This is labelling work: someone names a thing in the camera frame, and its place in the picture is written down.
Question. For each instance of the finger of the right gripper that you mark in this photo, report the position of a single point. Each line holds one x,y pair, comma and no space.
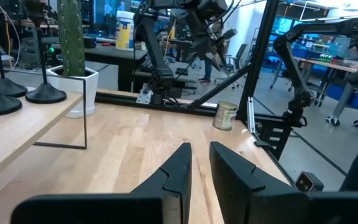
211,59
222,60

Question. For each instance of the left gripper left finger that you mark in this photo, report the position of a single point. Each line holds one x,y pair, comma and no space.
172,193

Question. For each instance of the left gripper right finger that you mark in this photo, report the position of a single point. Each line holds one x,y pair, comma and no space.
244,199

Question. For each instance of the metal tin candle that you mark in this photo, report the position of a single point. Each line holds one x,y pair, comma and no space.
225,116

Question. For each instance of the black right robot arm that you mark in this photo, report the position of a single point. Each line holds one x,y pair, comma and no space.
155,53

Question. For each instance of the neighbouring black robot arm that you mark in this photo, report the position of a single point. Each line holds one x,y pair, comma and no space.
291,62

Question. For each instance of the person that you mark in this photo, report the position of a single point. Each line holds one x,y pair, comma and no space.
208,72

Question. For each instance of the office chair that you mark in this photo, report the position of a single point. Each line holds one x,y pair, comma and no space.
239,53

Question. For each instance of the silver mounting plate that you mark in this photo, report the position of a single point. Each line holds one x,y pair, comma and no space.
145,93

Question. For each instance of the white wipes canister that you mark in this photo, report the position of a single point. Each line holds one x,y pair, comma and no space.
124,31

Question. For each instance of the grey computer desk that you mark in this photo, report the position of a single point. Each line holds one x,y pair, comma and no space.
113,54

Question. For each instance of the monitor with blue screen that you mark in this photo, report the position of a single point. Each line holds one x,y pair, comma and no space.
110,12

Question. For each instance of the background workbench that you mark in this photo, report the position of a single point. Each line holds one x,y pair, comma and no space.
331,65

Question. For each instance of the white plant pot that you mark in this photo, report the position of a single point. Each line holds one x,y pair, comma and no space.
87,90

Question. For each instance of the green cactus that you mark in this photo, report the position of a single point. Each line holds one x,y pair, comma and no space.
71,37

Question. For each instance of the wooden shelf riser black legs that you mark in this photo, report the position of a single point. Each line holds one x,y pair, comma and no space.
17,130

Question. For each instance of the black aluminium frame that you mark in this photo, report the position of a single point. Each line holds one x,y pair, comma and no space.
258,46

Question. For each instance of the silver frame bracket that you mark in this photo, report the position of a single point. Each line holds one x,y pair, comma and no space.
250,115

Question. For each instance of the small black camera box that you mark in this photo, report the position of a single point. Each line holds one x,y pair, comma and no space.
304,182

